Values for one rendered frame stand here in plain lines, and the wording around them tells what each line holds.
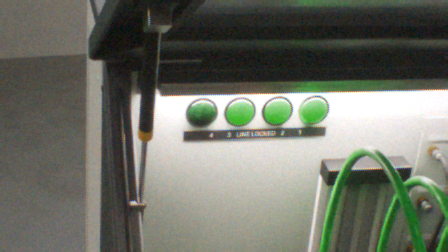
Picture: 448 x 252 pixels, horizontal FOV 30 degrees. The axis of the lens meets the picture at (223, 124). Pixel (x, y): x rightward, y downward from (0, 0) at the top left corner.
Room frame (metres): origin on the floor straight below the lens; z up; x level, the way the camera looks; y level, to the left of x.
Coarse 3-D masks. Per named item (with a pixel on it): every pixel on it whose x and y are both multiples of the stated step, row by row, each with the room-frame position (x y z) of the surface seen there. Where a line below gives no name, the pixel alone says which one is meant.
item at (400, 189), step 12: (360, 156) 1.06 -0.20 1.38; (372, 156) 1.02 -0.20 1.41; (384, 156) 1.00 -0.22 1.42; (348, 168) 1.10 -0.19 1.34; (384, 168) 0.98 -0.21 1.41; (336, 180) 1.12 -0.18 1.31; (396, 180) 0.95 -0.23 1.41; (336, 192) 1.12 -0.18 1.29; (396, 192) 0.93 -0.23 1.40; (336, 204) 1.13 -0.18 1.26; (408, 204) 0.91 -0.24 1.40; (408, 216) 0.89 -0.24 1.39; (324, 228) 1.14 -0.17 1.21; (324, 240) 1.14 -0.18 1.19; (420, 240) 0.87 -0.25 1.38
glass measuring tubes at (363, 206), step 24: (336, 168) 1.19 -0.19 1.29; (360, 168) 1.20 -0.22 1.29; (408, 168) 1.22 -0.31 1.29; (360, 192) 1.23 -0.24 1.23; (384, 192) 1.24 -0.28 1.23; (336, 216) 1.22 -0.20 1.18; (360, 216) 1.23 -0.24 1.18; (384, 216) 1.22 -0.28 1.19; (312, 240) 1.21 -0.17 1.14; (336, 240) 1.22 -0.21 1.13; (360, 240) 1.21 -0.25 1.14
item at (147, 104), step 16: (144, 48) 0.86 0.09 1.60; (144, 64) 0.87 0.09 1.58; (144, 80) 0.88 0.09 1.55; (144, 96) 0.89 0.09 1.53; (144, 112) 0.90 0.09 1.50; (144, 128) 0.91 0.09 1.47; (144, 144) 0.93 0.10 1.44; (144, 160) 0.95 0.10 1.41; (144, 176) 0.97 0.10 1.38; (144, 192) 0.99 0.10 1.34; (144, 208) 0.99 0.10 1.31
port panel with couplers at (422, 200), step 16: (432, 128) 1.26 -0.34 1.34; (432, 144) 1.27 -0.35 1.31; (416, 160) 1.26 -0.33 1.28; (432, 160) 1.27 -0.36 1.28; (432, 176) 1.27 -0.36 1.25; (416, 192) 1.26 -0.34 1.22; (416, 208) 1.26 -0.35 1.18; (432, 208) 1.27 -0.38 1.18; (432, 224) 1.27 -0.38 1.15; (400, 240) 1.26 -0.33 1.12
